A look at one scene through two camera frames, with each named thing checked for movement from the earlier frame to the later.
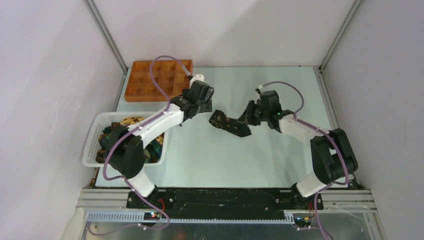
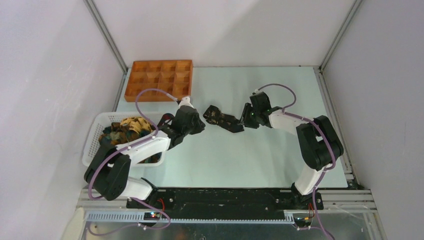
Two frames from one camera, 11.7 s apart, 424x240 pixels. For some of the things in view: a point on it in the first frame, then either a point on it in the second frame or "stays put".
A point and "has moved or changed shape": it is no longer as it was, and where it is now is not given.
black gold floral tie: [238, 128] has moved or changed shape
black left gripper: [207, 105] to [200, 124]
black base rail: [222, 203] stays put
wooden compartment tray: [157, 80] stays put
